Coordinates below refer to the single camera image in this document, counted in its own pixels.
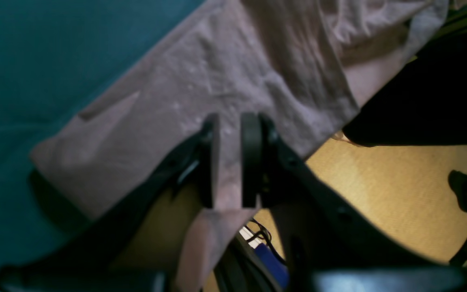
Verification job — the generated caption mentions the blue table cloth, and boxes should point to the blue table cloth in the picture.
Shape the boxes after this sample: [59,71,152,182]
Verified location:
[0,0,202,266]

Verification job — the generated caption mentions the pink T-shirt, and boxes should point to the pink T-shirt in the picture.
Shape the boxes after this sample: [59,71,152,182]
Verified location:
[31,0,449,292]

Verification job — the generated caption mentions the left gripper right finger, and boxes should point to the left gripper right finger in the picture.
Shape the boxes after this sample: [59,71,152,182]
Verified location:
[241,112,467,292]

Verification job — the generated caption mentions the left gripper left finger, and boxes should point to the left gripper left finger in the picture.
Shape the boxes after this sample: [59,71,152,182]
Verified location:
[0,113,219,292]

